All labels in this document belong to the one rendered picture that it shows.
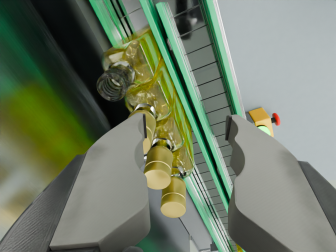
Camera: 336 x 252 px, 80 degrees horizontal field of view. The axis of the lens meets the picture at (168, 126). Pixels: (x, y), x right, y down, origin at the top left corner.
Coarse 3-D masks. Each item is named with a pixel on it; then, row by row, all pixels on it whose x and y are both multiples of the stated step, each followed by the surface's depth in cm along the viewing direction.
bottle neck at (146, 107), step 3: (138, 105) 26; (141, 105) 26; (144, 105) 26; (147, 105) 26; (150, 105) 26; (135, 108) 26; (138, 108) 25; (141, 108) 25; (144, 108) 25; (147, 108) 25; (150, 108) 26; (153, 108) 26; (150, 111) 25; (153, 111) 26; (153, 114) 26
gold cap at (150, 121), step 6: (132, 114) 24; (150, 114) 24; (150, 120) 23; (150, 126) 22; (150, 132) 22; (144, 138) 21; (150, 138) 21; (144, 144) 21; (150, 144) 21; (144, 150) 22
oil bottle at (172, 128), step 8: (176, 96) 38; (176, 104) 36; (176, 112) 33; (168, 120) 30; (176, 120) 31; (160, 128) 29; (168, 128) 29; (176, 128) 30; (160, 136) 29; (168, 136) 29; (176, 136) 30; (176, 144) 30
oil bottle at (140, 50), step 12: (132, 36) 31; (144, 36) 29; (120, 48) 24; (132, 48) 24; (144, 48) 27; (156, 48) 35; (108, 60) 24; (120, 60) 24; (132, 60) 24; (144, 60) 25; (156, 60) 32; (144, 72) 25; (132, 84) 25; (144, 84) 26
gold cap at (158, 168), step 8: (152, 152) 26; (160, 152) 26; (168, 152) 26; (152, 160) 24; (160, 160) 24; (168, 160) 25; (144, 168) 24; (152, 168) 23; (160, 168) 23; (168, 168) 24; (152, 176) 24; (160, 176) 24; (168, 176) 23; (152, 184) 24; (160, 184) 24; (168, 184) 24
